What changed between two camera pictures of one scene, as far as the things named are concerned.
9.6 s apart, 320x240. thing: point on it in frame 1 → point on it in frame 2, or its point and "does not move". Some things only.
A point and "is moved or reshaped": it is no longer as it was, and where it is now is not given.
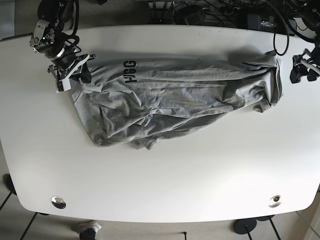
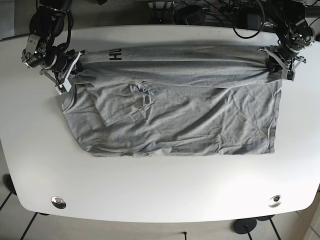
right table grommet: [275, 201] does not move
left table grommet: [58, 202] does not move
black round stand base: [244, 226] does not move
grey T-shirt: [135, 99] is moved or reshaped
